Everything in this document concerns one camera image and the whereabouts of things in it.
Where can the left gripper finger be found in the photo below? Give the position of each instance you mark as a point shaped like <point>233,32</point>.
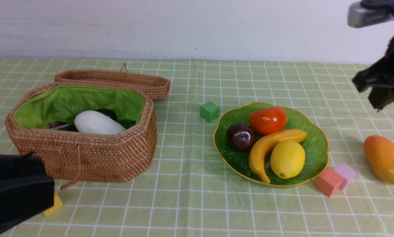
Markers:
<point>13,166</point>
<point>22,198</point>

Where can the dark purple mangosteen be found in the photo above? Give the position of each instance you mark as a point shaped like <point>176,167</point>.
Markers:
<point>240,137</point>

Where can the green foam cube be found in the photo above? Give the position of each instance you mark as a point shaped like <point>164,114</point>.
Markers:
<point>209,111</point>

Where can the yellow foam block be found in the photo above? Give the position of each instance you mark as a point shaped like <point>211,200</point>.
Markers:
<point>57,205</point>

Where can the pink foam cube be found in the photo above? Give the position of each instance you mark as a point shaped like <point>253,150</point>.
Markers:
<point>346,172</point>

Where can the orange yellow mango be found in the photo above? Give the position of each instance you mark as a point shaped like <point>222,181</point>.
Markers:
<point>379,152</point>

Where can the yellow banana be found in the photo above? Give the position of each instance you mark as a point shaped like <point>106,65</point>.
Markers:
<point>266,144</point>

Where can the red-orange foam cube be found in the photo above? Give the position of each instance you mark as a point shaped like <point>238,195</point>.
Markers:
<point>328,182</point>

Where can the orange persimmon with green calyx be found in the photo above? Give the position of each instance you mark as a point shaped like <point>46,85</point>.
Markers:
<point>268,120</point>

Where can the purple eggplant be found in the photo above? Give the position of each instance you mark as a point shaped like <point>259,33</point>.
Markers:
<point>63,126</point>

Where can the woven rattan basket lid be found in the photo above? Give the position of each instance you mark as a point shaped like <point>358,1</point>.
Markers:
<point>155,87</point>

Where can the green leaf-shaped glass plate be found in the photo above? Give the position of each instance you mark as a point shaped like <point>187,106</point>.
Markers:
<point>316,146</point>

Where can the white radish with leaves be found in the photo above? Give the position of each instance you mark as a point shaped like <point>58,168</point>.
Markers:
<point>86,121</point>

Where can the yellow lemon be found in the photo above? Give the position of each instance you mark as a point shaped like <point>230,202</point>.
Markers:
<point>287,159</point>

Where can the green fabric basket liner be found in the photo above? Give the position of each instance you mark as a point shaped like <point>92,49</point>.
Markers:
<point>39,111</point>

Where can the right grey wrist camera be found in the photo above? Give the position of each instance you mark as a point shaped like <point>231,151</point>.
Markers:
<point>359,17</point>

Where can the woven rattan basket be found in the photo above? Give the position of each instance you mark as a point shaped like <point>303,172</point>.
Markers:
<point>78,156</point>

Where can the red chili pepper green stem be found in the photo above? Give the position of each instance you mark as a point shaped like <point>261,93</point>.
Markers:
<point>127,123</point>

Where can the green checkered tablecloth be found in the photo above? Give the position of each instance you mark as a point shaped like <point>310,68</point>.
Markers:
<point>189,192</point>

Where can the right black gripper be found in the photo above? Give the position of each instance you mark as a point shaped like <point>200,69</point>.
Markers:
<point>380,75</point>

